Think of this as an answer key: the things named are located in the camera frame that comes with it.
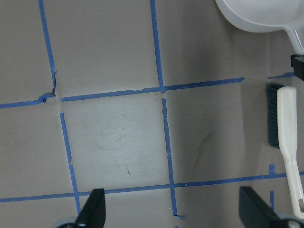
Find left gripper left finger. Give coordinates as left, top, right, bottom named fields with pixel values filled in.
left=75, top=189, right=105, bottom=228

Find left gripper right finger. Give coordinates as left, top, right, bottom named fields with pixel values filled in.
left=238, top=186, right=285, bottom=228

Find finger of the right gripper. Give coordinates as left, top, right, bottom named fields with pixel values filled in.
left=290, top=54, right=304, bottom=80

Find white hand brush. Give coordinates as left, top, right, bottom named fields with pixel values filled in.
left=266, top=83, right=304, bottom=219

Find white plastic dustpan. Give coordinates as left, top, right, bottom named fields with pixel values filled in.
left=216, top=0, right=304, bottom=55

